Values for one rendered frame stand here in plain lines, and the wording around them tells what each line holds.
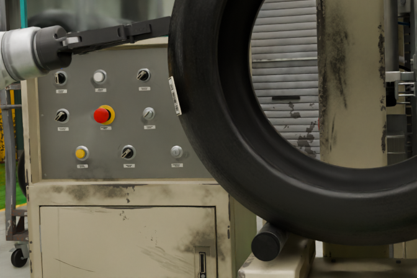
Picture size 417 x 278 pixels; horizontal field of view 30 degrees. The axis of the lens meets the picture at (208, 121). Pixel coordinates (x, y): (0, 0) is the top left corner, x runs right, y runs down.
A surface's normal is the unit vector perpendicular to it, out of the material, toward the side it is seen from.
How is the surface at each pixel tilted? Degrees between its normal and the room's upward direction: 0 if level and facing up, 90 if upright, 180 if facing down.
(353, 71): 90
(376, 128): 90
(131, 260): 90
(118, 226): 90
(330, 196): 100
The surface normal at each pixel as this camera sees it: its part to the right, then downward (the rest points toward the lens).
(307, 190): -0.27, 0.23
